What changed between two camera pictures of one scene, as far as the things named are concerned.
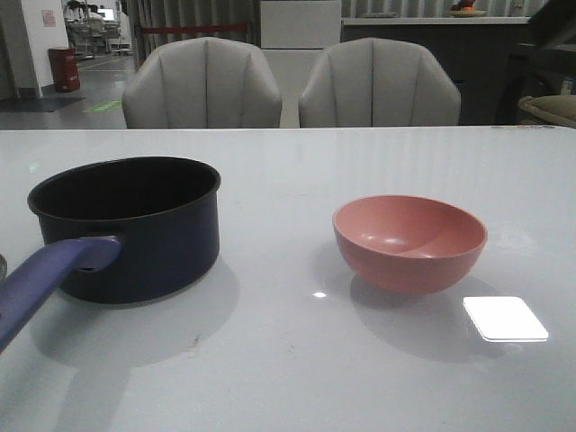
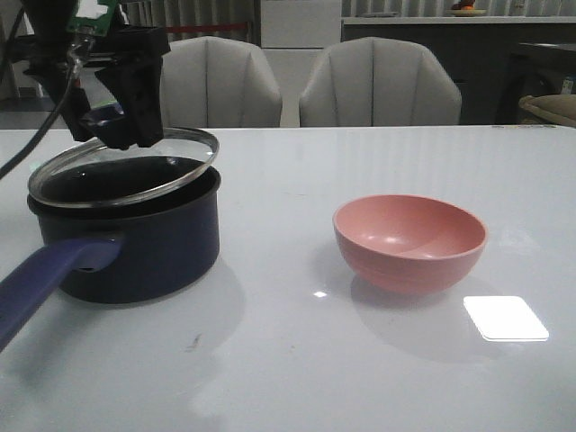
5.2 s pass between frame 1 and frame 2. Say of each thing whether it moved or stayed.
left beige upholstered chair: stayed
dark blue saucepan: stayed
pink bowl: stayed
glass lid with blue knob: moved
